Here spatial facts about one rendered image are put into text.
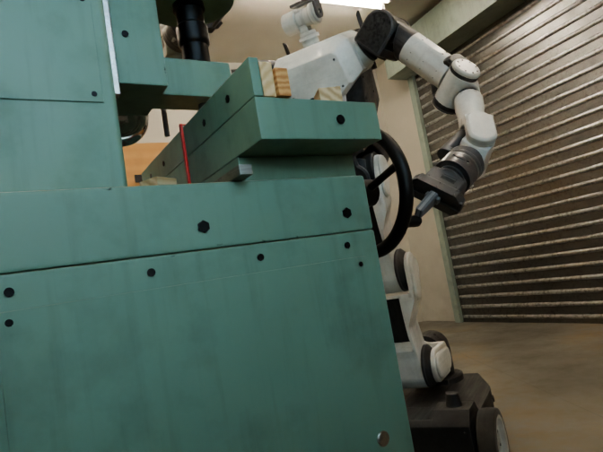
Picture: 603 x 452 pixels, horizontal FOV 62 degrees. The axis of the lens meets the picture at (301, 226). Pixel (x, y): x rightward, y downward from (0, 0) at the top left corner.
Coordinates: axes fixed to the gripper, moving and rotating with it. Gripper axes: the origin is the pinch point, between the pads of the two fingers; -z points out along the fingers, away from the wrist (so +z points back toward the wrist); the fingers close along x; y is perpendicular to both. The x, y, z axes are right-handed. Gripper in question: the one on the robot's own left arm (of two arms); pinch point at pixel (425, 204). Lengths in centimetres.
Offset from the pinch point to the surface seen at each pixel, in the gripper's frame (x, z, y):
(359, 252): -2.8, -29.3, 14.2
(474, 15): 113, 292, -97
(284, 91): 12.1, -28.8, 36.8
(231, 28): 266, 184, -112
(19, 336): 12, -71, 28
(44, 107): 36, -51, 36
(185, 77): 39, -26, 28
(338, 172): 6.9, -22.3, 20.5
